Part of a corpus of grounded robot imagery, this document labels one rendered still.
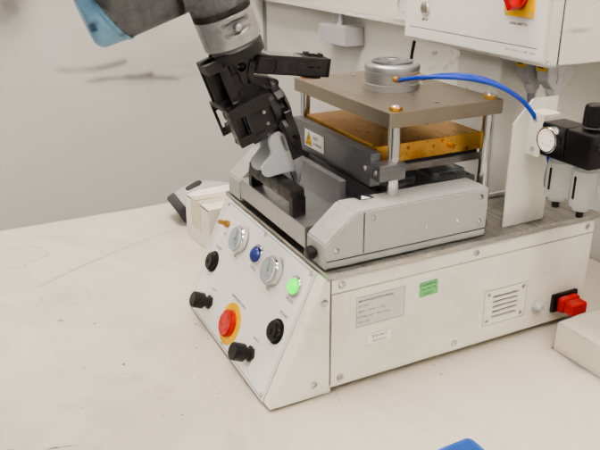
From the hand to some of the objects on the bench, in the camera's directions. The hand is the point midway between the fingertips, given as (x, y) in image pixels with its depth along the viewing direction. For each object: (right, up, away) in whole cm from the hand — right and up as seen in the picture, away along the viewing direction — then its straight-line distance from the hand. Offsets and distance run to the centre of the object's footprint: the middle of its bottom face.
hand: (298, 172), depth 100 cm
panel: (-12, -25, +4) cm, 28 cm away
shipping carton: (-12, -9, +45) cm, 47 cm away
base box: (+14, -22, +14) cm, 29 cm away
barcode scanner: (-18, -5, +56) cm, 59 cm away
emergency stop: (-11, -24, +4) cm, 26 cm away
